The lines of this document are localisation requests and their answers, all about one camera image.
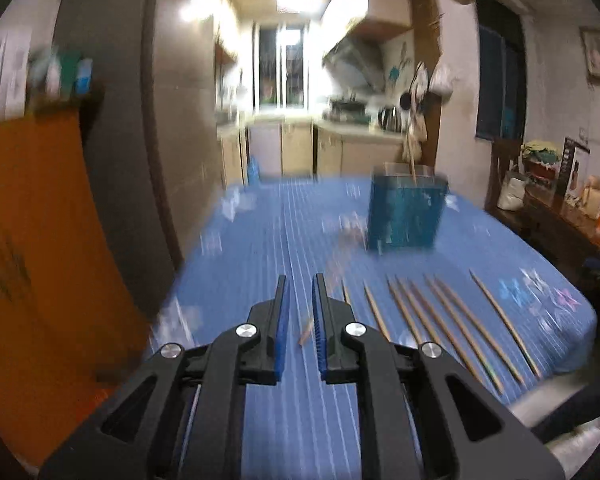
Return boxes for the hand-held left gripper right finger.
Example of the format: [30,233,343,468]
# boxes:
[313,273,564,480]

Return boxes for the blue perforated utensil holder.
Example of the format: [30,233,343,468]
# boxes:
[366,162,451,253]

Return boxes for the grey refrigerator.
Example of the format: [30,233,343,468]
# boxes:
[55,0,227,321]

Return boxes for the row of wooden chopsticks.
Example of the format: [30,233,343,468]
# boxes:
[341,269,545,395]

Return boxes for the kitchen base cabinets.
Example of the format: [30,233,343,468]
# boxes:
[217,122,411,188]

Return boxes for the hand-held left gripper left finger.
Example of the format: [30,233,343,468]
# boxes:
[40,275,291,480]

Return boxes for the green box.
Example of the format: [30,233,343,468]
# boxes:
[59,52,79,97]

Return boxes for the white hanging plastic bag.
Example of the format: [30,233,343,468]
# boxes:
[429,64,454,95]

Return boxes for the white jar with blue label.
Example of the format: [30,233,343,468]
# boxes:
[77,59,94,94]

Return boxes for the dark curtained window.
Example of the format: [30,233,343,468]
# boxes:
[475,0,527,143]

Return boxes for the dark wooden side table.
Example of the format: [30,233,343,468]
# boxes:
[490,180,600,311]

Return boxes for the steel electric kettle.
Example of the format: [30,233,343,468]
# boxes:
[377,105,406,132]

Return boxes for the hanging cloth bags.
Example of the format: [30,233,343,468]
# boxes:
[404,62,429,162]

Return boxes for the kitchen window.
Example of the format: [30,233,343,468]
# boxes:
[254,25,312,111]

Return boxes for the black printed box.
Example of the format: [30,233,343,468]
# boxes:
[555,136,592,207]

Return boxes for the dark wooden chair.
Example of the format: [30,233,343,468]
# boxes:
[484,139,525,213]

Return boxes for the range hood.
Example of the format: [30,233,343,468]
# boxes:
[322,35,387,90]

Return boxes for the orange wooden cabinet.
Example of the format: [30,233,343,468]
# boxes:
[0,110,153,466]

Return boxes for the blue checked star tablecloth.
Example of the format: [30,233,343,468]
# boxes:
[147,176,597,480]

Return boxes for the gas stove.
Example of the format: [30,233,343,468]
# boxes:
[329,100,372,124]

